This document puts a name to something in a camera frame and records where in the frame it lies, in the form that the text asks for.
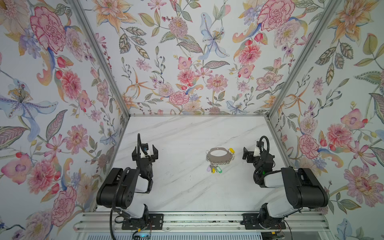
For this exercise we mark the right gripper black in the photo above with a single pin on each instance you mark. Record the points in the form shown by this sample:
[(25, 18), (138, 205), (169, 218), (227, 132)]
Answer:
[(250, 154)]

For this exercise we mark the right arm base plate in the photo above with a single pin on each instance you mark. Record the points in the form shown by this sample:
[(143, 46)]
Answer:
[(256, 222)]

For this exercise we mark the left corner aluminium post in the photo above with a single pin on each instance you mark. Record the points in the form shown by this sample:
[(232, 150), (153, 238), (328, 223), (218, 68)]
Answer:
[(94, 44)]

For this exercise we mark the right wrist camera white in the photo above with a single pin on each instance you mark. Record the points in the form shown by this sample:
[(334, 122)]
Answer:
[(258, 149)]

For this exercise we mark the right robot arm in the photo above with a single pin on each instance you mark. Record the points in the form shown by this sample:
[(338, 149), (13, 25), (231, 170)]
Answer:
[(300, 188)]

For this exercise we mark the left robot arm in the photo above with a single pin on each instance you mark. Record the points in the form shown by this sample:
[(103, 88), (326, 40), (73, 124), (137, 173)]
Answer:
[(120, 186)]

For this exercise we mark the metal key organizer plate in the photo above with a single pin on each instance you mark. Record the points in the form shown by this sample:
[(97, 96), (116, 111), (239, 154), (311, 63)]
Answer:
[(219, 156)]

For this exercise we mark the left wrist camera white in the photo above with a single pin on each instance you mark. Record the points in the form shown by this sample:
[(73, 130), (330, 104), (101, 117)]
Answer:
[(145, 150)]

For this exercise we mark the right corner aluminium post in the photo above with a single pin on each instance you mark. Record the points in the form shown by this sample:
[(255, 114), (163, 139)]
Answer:
[(325, 17)]

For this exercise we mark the aluminium mounting rail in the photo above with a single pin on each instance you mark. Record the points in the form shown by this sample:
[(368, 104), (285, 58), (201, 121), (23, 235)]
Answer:
[(177, 222)]

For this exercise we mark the green key tag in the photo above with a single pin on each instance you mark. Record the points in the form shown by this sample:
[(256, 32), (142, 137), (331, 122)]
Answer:
[(218, 170)]

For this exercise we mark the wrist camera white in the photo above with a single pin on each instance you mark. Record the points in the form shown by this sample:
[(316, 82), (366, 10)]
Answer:
[(258, 149), (145, 150)]

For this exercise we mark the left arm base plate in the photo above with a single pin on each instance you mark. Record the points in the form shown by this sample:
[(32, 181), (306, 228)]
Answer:
[(148, 221)]

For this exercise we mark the corner aluminium post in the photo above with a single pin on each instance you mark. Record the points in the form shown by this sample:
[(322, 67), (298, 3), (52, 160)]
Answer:
[(325, 17), (94, 44)]

